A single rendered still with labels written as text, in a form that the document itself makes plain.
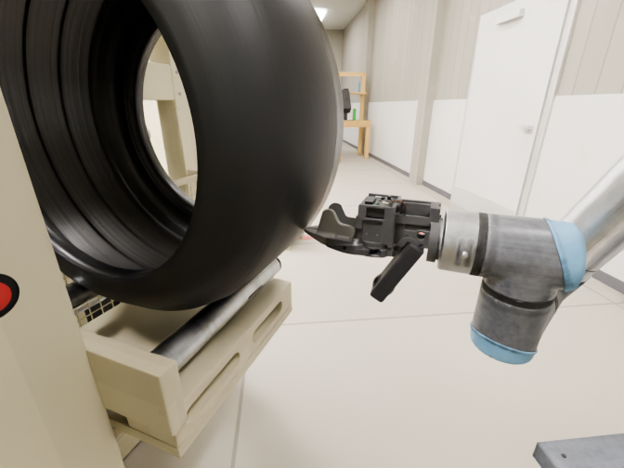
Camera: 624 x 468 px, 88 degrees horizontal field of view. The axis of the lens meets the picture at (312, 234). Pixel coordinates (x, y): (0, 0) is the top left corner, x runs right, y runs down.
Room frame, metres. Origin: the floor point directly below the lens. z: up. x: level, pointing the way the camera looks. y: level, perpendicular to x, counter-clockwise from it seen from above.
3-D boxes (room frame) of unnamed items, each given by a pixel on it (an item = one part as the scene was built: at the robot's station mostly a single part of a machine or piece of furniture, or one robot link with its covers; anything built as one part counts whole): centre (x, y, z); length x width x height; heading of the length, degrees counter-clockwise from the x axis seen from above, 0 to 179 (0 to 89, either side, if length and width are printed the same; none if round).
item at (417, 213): (0.46, -0.13, 1.05); 0.12 x 0.08 x 0.09; 69
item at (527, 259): (0.40, -0.29, 1.04); 0.12 x 0.09 x 0.10; 69
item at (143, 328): (0.52, 0.28, 0.80); 0.37 x 0.36 x 0.02; 69
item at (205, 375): (0.47, 0.15, 0.84); 0.36 x 0.09 x 0.06; 159
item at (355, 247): (0.46, -0.07, 1.02); 0.09 x 0.05 x 0.02; 69
